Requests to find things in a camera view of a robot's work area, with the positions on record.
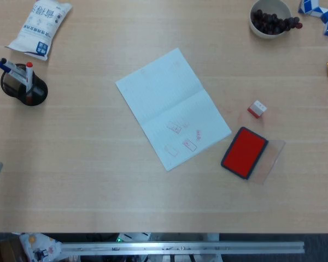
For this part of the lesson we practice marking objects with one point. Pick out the small red white stamp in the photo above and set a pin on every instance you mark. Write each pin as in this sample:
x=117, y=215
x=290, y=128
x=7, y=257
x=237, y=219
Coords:
x=257, y=108

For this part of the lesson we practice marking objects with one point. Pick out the dark grape bunch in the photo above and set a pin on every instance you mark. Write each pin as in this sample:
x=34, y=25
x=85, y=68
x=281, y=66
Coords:
x=273, y=21

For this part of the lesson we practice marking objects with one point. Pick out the aluminium frame rail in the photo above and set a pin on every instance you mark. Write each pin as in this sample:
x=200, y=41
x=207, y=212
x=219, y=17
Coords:
x=180, y=248

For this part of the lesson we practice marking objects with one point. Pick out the red ink pad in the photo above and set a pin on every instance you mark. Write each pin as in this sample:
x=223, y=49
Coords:
x=244, y=152

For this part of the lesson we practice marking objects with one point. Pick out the white printed pouch bag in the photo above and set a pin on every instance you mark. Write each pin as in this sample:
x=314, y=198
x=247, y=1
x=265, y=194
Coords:
x=39, y=27

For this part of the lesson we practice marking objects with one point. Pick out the black mesh pen holder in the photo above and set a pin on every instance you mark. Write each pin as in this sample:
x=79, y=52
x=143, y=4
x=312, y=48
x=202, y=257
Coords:
x=37, y=95

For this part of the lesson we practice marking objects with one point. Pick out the clear ink pad lid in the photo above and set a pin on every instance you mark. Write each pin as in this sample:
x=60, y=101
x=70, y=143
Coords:
x=272, y=161

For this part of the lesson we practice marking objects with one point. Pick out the brown cardboard box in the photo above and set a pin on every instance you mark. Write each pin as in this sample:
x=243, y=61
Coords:
x=2, y=252

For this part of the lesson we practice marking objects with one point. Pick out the blue and white marker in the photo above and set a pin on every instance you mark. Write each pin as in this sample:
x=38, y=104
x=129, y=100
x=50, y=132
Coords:
x=11, y=69

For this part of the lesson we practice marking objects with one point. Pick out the white printed plastic bag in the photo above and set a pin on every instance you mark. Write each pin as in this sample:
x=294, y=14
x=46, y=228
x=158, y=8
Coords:
x=39, y=245

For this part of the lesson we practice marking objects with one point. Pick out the white paper sheet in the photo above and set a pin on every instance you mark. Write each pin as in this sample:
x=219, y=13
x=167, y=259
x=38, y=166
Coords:
x=172, y=109

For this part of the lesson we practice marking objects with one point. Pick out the beige bowl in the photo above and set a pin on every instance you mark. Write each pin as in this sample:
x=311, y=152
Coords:
x=285, y=12

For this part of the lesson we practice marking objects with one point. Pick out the red capped white marker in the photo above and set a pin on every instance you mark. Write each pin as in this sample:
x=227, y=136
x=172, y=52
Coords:
x=29, y=77

